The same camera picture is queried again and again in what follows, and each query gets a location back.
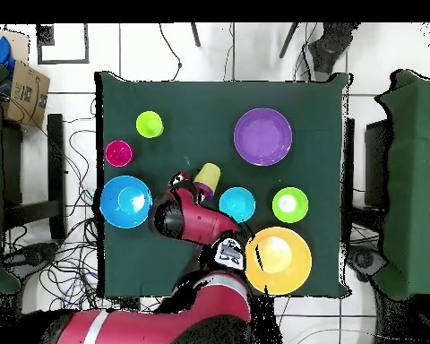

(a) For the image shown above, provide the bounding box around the small light blue ribbed bowl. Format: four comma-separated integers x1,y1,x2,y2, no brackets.
218,186,256,224

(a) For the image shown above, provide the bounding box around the black pedestal foot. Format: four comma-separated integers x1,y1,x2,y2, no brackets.
3,242,60,280
345,243,388,282

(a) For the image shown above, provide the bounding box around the dark green table cloth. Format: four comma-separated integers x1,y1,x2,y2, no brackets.
94,71,352,298

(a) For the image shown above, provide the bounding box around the red cup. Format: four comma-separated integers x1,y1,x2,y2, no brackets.
104,139,134,168

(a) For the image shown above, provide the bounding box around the black square floor frame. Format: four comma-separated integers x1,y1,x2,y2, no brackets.
36,22,90,66

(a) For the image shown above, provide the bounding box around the black tripod stand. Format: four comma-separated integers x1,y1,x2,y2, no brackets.
279,21,362,82

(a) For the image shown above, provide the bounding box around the plain cardboard box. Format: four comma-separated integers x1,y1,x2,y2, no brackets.
0,28,30,65

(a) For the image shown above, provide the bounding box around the yellow cup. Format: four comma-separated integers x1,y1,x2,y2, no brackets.
193,162,222,191

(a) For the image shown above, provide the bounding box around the small green ribbed bowl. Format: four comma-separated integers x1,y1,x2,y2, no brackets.
271,186,310,224

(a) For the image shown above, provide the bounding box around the black bench frame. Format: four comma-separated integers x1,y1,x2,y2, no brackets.
1,113,68,241

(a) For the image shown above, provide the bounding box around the lime green cup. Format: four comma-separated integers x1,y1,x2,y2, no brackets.
134,109,165,140

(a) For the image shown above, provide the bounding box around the wide purple bowl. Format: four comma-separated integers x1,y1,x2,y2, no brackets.
233,107,294,167

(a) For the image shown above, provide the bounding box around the blue bag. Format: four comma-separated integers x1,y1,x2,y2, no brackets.
0,35,16,74

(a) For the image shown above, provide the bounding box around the large orange bowl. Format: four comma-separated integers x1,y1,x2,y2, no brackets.
245,226,314,297

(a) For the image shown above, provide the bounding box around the large blue bowl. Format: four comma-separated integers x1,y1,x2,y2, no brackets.
99,175,153,229

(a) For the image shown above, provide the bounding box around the printed cardboard box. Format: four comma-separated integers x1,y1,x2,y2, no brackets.
3,60,52,129

